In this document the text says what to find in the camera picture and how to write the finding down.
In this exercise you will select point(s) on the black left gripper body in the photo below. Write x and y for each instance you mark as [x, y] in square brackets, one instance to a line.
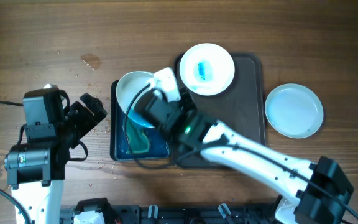
[79, 121]

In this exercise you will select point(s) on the white plate blue smear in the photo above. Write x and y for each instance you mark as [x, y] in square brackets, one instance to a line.
[127, 87]

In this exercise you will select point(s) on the green yellow sponge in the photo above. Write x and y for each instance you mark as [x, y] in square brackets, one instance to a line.
[137, 140]

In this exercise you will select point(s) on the white plate blue soapy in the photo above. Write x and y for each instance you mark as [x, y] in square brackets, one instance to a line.
[294, 111]

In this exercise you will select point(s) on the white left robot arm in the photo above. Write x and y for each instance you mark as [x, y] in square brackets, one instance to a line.
[36, 168]

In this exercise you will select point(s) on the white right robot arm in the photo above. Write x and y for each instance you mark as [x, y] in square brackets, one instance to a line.
[311, 192]

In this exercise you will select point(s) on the black water basin tray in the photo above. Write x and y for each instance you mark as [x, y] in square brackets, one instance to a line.
[158, 147]

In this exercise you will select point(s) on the dark brown serving tray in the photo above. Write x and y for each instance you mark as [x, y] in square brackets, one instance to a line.
[241, 105]

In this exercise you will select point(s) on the white plate blue stain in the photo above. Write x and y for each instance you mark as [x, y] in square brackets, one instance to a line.
[207, 69]

